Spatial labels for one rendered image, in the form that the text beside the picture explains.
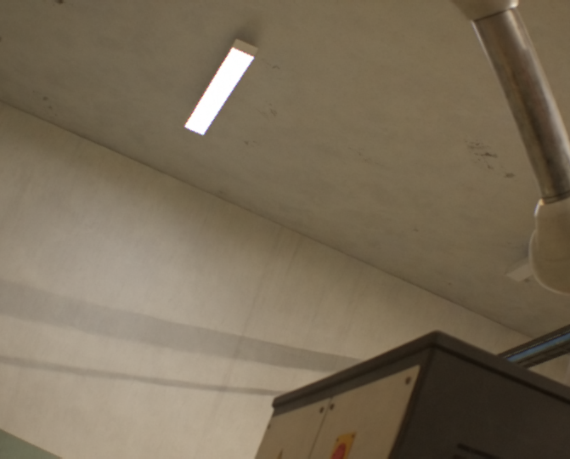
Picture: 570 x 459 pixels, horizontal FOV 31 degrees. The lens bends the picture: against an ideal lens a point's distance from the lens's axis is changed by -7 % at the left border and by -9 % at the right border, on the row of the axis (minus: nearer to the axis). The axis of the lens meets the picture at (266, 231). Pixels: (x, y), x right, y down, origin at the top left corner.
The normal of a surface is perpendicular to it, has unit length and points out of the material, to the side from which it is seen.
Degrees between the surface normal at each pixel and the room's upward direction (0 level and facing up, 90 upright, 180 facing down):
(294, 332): 90
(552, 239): 138
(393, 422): 90
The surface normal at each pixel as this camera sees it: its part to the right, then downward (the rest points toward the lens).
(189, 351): 0.27, -0.27
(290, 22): -0.33, 0.88
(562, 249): -0.71, 0.30
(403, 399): -0.90, -0.40
